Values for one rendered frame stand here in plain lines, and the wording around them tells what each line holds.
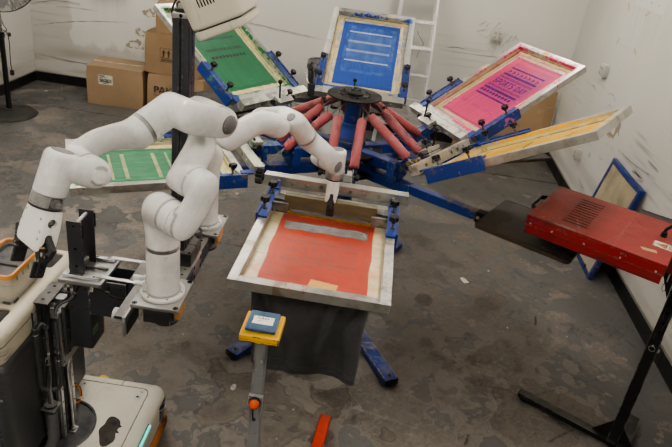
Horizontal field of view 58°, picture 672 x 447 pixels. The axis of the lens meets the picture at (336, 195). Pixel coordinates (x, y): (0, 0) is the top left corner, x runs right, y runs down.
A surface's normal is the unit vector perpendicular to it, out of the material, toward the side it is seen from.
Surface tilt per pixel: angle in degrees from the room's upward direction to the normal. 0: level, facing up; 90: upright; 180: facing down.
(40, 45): 90
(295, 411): 0
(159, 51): 90
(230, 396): 0
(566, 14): 90
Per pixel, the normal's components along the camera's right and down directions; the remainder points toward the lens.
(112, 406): 0.12, -0.90
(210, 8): -0.08, 0.42
